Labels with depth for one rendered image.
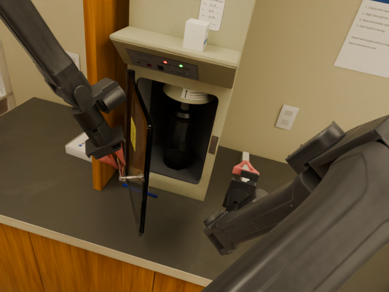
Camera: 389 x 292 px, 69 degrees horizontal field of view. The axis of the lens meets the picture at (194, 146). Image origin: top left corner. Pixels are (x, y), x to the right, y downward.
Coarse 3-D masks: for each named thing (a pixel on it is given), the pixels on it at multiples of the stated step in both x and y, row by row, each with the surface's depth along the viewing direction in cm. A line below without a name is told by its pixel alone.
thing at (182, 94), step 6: (168, 84) 91; (168, 90) 91; (174, 90) 89; (180, 90) 88; (186, 90) 88; (192, 90) 88; (174, 96) 89; (180, 96) 88; (186, 96) 88; (192, 96) 88; (198, 96) 89; (204, 96) 90; (210, 96) 92; (186, 102) 89; (192, 102) 89; (198, 102) 89; (204, 102) 90
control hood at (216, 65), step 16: (128, 32) 73; (144, 32) 75; (128, 48) 72; (144, 48) 70; (160, 48) 68; (176, 48) 69; (208, 48) 73; (224, 48) 75; (208, 64) 69; (224, 64) 67; (208, 80) 77; (224, 80) 75
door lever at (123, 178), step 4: (120, 160) 78; (120, 164) 77; (120, 168) 76; (124, 168) 77; (120, 172) 74; (124, 172) 75; (120, 176) 73; (124, 176) 73; (128, 176) 74; (132, 176) 74; (136, 176) 75; (140, 176) 74; (120, 180) 73; (124, 180) 74
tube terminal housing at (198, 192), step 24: (144, 0) 74; (168, 0) 73; (192, 0) 72; (240, 0) 69; (144, 24) 77; (168, 24) 76; (240, 24) 72; (240, 48) 75; (144, 72) 85; (216, 96) 84; (216, 120) 88; (192, 192) 107
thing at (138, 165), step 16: (128, 80) 84; (128, 96) 86; (128, 112) 88; (144, 112) 65; (128, 128) 90; (144, 128) 65; (128, 144) 92; (144, 144) 66; (128, 160) 95; (144, 160) 68; (144, 176) 70; (144, 192) 73
